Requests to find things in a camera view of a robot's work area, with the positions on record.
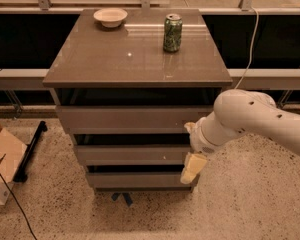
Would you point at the cardboard box left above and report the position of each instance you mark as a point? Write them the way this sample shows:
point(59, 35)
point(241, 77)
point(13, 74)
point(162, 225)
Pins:
point(12, 151)

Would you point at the blue tape cross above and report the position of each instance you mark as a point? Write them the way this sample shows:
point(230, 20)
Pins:
point(126, 197)

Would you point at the green soda can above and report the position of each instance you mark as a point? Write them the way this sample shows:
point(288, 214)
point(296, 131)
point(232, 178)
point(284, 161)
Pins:
point(172, 32)

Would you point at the white bowl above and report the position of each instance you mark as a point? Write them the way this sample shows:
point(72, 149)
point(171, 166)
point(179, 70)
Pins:
point(110, 17)

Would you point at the grey top drawer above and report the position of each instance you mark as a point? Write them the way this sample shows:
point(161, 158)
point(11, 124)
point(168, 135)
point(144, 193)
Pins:
point(128, 120)

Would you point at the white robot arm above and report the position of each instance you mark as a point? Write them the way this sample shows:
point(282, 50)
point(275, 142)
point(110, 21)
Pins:
point(235, 113)

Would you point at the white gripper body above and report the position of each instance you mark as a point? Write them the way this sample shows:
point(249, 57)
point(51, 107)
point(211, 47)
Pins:
point(199, 140)

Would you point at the grey drawer cabinet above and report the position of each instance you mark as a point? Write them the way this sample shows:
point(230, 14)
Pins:
point(128, 67)

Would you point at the black bar stand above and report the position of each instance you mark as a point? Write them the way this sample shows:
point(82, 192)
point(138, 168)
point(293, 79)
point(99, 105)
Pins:
point(21, 175)

